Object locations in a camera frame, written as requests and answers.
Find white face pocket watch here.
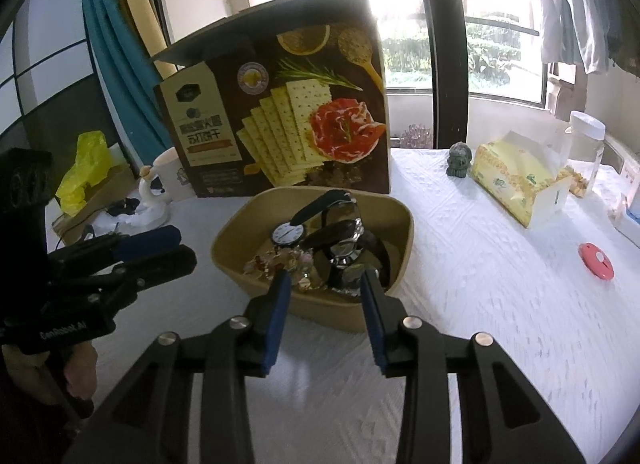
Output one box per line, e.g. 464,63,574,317
270,222,306,248

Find colourful bead bracelet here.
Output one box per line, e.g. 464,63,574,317
243,246,327,292

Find dark leather strap watch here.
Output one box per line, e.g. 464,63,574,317
322,230,392,297

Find person left hand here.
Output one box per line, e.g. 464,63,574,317
64,341,98,401

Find white ceramic mug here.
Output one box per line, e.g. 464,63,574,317
138,147,196,207

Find brown cardboard box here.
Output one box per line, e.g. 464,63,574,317
52,164,137,245

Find yellow plastic bag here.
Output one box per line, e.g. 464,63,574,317
55,130,114,217

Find brown paper bowl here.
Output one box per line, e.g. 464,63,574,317
210,185,417,335

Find teal left curtain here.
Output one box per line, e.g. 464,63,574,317
81,0,172,165

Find red round disc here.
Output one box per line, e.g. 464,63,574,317
578,243,614,281

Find brown cracker box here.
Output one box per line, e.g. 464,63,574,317
155,0,390,197

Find white power strip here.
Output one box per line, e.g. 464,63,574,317
611,187,640,247

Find yellow tissue pack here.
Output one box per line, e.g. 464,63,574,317
471,131,573,228

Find small grey figurine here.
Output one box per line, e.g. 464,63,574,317
446,142,472,178

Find clear plastic jar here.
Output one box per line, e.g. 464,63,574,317
565,110,606,198

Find light blue hanging shirt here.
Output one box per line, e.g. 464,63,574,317
540,0,617,74

